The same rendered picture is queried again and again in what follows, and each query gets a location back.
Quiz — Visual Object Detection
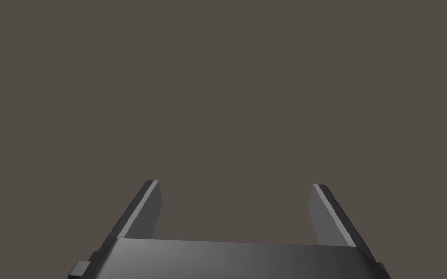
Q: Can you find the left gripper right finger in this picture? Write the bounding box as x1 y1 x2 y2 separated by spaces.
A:
307 184 367 248

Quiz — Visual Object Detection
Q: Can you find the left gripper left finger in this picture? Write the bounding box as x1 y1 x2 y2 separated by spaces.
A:
109 180 163 240

